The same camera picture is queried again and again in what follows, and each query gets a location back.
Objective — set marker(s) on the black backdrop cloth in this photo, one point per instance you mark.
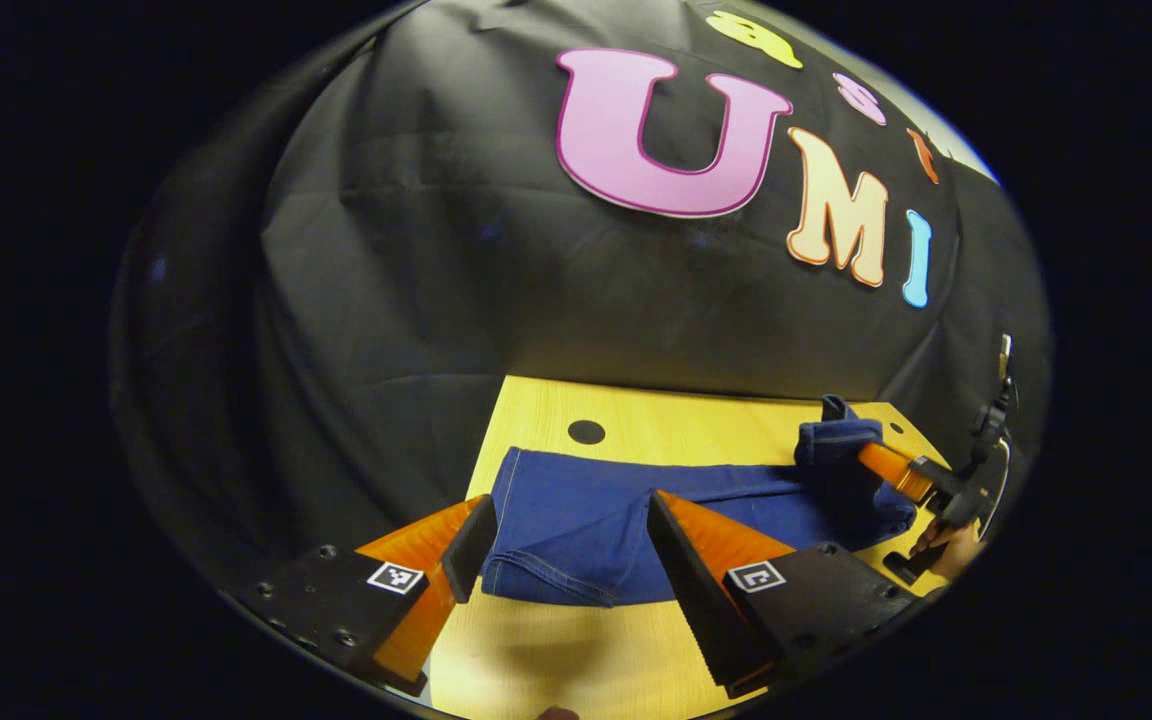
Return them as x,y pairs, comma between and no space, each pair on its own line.
416,280

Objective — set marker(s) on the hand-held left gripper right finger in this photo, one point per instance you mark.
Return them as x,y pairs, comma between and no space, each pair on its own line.
691,590

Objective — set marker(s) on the blue denim jeans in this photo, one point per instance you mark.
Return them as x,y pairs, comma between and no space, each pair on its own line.
576,520

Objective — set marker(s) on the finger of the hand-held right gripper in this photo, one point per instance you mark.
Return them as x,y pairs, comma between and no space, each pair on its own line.
891,467

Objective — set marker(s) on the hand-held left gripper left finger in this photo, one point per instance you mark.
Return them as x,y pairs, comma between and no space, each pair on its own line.
468,545

